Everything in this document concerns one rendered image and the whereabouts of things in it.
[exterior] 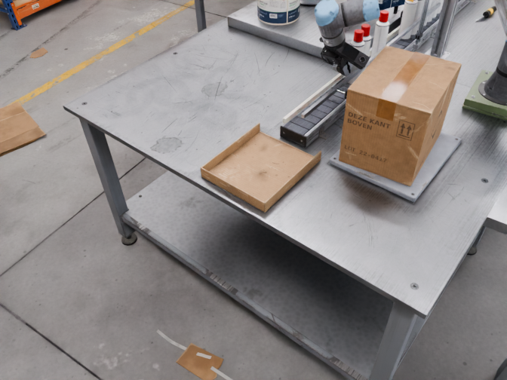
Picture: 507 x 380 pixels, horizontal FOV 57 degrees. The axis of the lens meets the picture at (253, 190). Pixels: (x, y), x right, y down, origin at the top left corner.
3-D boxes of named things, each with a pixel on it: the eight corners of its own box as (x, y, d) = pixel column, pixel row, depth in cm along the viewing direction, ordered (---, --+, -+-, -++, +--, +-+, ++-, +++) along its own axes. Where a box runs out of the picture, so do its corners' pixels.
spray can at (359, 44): (349, 76, 183) (356, 26, 169) (361, 81, 181) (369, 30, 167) (342, 82, 180) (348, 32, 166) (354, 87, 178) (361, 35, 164)
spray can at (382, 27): (373, 56, 194) (382, 7, 180) (385, 60, 192) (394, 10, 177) (367, 61, 191) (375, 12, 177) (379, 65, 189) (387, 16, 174)
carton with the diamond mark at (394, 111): (373, 114, 170) (385, 44, 151) (440, 134, 161) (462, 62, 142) (338, 160, 152) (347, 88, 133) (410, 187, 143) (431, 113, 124)
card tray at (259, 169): (259, 131, 168) (259, 122, 165) (321, 160, 156) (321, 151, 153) (201, 176, 152) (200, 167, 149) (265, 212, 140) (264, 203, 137)
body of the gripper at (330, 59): (333, 47, 171) (327, 25, 161) (354, 53, 167) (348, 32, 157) (323, 63, 171) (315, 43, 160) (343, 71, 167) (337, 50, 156)
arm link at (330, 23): (341, 13, 142) (313, 20, 144) (347, 35, 151) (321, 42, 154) (338, -8, 145) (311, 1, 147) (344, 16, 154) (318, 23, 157)
